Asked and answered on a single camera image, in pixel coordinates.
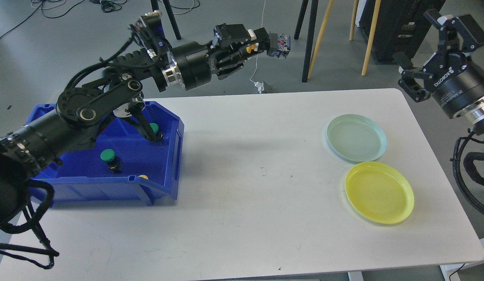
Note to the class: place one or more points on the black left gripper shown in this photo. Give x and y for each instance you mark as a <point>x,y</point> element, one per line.
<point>193,64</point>

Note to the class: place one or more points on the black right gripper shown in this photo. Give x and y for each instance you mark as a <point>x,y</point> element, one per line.
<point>454,81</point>

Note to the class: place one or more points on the yellow push button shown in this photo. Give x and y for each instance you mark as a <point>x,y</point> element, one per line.
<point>276,45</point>

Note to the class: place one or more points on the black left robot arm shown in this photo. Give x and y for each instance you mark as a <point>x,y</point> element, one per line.
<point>101,93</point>

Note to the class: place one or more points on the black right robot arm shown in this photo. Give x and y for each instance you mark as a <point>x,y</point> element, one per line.
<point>467,162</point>

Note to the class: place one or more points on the light green plate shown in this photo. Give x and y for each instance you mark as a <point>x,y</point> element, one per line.
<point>356,138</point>

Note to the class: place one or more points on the green push button back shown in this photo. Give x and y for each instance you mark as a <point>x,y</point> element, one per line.
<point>158,135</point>

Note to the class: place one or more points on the green push button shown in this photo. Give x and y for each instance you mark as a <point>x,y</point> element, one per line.
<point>158,135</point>
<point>113,162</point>

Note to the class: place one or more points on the yellow plate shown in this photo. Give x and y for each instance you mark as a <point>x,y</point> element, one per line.
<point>379,193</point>

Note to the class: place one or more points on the green push button front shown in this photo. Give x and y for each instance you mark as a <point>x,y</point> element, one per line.
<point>113,162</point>

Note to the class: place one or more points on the black and wood stool legs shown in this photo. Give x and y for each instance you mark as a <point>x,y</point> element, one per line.
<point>313,45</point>

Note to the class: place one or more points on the black stool legs left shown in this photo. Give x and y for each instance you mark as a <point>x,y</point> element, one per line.
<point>170,14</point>

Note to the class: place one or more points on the blue plastic bin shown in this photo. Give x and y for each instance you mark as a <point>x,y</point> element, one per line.
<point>123,165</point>

